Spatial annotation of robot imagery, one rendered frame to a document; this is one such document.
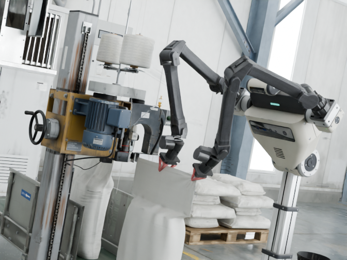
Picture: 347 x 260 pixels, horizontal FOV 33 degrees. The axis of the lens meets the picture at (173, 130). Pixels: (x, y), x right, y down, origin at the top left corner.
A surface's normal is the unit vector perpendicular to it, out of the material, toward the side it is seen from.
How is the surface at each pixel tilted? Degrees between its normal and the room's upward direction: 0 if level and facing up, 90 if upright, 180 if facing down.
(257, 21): 90
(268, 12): 90
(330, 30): 90
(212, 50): 90
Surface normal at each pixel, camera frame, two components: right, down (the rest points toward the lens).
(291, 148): -0.71, 0.55
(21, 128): 0.60, 0.15
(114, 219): -0.78, -0.11
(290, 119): -0.37, -0.82
